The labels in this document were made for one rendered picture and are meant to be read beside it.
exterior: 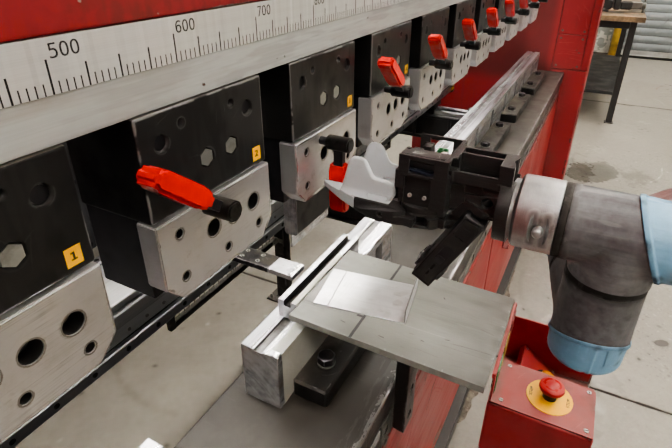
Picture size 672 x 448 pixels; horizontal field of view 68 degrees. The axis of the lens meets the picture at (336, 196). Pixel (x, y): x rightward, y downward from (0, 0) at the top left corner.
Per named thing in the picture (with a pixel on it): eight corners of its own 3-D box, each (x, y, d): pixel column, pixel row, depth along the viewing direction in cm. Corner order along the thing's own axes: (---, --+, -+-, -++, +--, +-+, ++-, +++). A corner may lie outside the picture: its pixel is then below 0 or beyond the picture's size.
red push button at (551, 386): (560, 413, 80) (565, 397, 78) (534, 404, 82) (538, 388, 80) (562, 395, 83) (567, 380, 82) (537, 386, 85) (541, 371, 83)
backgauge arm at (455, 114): (473, 146, 192) (478, 111, 186) (328, 121, 219) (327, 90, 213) (478, 140, 199) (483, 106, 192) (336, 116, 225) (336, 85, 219)
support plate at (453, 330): (483, 394, 57) (484, 388, 56) (289, 320, 68) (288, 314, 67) (513, 303, 71) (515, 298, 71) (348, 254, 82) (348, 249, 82)
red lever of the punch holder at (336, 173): (346, 216, 60) (347, 140, 56) (317, 208, 62) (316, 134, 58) (353, 210, 62) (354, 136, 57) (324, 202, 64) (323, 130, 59)
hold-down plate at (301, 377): (326, 409, 69) (326, 394, 67) (293, 394, 71) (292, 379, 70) (405, 289, 92) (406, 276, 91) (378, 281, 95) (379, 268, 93)
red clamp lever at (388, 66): (398, 55, 64) (414, 89, 73) (368, 52, 66) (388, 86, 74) (393, 67, 64) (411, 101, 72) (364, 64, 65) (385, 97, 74)
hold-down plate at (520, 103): (515, 123, 176) (516, 115, 174) (499, 121, 178) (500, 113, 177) (529, 101, 199) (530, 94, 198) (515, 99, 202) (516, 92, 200)
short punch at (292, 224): (298, 249, 67) (295, 185, 63) (285, 245, 68) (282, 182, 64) (333, 216, 75) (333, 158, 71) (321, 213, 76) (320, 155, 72)
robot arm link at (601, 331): (609, 318, 59) (635, 240, 54) (629, 391, 50) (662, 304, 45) (539, 305, 61) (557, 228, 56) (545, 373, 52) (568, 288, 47)
